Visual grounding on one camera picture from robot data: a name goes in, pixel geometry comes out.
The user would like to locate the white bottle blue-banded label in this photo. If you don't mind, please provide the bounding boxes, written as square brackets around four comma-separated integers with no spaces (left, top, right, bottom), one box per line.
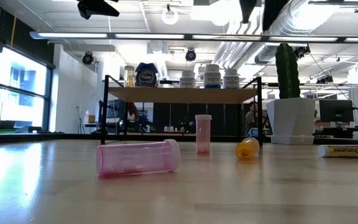
[203,63,222,90]
[223,67,241,90]
[179,69,196,89]

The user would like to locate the large pale yellow pill vial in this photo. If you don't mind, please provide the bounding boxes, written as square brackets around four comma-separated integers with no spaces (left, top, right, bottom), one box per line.
[124,65,135,88]

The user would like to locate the blue-capped Tums bottle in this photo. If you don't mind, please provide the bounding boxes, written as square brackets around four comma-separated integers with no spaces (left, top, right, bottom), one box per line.
[134,62,160,88]

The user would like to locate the salmon pink pill vial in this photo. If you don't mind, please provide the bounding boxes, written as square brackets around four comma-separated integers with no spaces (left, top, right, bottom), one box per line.
[195,114,213,154]

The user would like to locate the orange pill vial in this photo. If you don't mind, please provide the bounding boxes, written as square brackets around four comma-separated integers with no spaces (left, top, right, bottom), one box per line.
[235,137,260,161]

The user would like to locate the magenta pink pill vial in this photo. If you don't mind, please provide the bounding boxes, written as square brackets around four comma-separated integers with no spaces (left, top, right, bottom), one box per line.
[96,138,181,180]

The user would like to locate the white Dramamine tube yellow label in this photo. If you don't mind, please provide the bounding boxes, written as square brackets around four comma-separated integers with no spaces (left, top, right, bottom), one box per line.
[318,144,358,159]

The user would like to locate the wooden shelf black metal legs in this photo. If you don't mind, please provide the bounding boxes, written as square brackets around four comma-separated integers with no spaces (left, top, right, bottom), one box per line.
[100,74,264,147]

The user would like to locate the long ceiling light fixture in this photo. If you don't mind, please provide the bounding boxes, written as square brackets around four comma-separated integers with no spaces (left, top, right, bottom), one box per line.
[29,30,358,44]

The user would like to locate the black round spotlight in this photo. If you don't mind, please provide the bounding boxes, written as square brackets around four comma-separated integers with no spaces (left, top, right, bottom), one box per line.
[81,51,94,65]
[185,48,197,62]

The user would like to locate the green cactus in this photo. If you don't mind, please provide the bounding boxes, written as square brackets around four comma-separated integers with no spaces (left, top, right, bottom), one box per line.
[274,42,301,100]

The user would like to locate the large window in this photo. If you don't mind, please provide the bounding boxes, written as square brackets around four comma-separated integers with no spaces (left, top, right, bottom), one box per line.
[0,46,54,133]

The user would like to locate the person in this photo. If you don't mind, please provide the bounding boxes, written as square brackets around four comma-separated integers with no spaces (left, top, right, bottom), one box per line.
[244,101,260,134]
[127,102,140,123]

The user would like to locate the white hexagonal planter pot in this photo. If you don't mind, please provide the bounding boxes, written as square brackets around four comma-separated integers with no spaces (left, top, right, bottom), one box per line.
[265,97,317,146]

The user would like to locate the black partition panels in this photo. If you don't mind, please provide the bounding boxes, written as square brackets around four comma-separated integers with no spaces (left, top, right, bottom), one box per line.
[152,102,259,137]

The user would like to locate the black computer monitor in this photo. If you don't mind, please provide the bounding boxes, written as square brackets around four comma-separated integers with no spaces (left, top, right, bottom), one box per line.
[318,99,354,123]

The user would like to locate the silver ventilation duct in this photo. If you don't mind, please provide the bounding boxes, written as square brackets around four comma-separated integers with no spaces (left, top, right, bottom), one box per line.
[253,0,326,65]

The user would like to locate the black ceiling camera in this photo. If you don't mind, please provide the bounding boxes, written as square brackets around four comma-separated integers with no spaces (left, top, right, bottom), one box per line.
[293,45,311,60]

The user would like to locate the white ring lamp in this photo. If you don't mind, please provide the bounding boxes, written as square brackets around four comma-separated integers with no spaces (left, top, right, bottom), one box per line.
[161,7,180,26]

